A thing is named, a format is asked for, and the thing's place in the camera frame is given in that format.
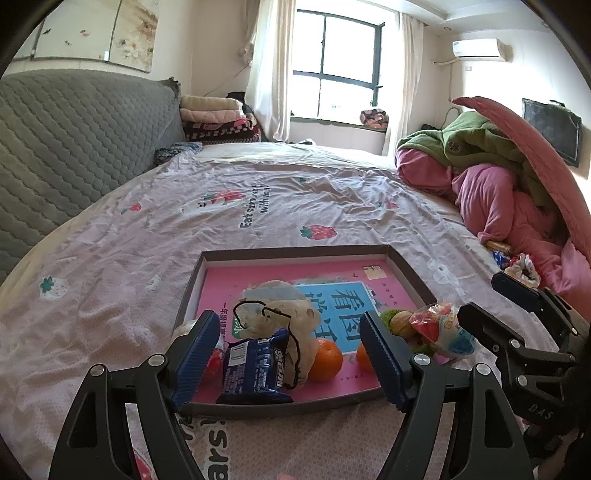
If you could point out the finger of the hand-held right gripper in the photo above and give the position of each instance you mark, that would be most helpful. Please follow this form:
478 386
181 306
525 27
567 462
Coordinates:
485 325
517 287

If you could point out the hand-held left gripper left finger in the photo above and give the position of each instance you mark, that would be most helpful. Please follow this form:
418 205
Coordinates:
198 355

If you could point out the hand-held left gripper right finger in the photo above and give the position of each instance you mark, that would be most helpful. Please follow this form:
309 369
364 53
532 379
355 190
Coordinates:
383 360

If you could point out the clear bag of red snacks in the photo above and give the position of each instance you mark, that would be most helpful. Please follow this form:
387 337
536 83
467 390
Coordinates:
443 330
216 362

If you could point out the orange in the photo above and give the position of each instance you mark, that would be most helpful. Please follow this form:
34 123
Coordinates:
364 357
328 362

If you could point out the walnut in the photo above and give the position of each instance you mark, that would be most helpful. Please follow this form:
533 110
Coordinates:
402 323

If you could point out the blue cookie packet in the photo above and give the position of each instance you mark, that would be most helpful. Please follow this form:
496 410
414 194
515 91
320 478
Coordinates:
249 369

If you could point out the grey box tray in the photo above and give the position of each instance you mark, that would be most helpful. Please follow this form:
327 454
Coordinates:
300 408

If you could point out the yellow patterned snack bag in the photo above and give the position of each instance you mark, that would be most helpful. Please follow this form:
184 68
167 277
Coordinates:
524 272

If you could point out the small blue snack packet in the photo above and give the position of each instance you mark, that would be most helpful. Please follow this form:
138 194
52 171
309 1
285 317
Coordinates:
501 259

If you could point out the yellow biscuit packet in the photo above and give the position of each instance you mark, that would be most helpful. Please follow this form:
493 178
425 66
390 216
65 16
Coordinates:
498 246

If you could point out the pink quilt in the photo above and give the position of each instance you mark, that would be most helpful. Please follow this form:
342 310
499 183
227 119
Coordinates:
494 198

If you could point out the printed pink bed sheet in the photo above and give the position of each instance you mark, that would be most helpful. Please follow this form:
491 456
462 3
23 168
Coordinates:
138 240

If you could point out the pink quilted mat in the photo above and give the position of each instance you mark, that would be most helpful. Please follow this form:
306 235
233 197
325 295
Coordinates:
535 152

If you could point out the green blanket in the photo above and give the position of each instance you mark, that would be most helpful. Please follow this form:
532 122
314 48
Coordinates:
471 138

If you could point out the dark floral cloth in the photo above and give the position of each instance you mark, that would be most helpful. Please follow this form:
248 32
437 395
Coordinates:
178 152

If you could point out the floral cloth bundle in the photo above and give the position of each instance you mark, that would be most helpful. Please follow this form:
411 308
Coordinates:
374 119

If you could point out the dark checkered folded blanket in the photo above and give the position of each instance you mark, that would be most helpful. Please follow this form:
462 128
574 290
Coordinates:
221 131

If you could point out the white curtain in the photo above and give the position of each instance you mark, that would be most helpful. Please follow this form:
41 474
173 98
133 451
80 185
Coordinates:
270 69
404 78

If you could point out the pink folded blanket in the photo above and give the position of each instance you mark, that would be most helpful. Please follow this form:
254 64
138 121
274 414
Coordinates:
212 116

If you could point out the white air conditioner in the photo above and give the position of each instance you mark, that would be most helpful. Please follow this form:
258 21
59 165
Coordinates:
480 50

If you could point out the grey quilted headboard cover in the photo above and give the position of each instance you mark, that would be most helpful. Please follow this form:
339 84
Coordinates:
69 138

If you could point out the cream folded blanket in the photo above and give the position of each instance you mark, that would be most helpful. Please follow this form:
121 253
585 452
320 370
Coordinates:
207 102

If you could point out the black clothing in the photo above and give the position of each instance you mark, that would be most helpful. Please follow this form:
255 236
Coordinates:
240 101

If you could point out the window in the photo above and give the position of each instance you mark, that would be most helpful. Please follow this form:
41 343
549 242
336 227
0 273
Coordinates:
341 60

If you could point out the black wall screen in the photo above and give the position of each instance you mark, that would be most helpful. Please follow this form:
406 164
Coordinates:
551 129

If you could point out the floral wall painting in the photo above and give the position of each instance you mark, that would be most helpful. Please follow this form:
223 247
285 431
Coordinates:
129 37

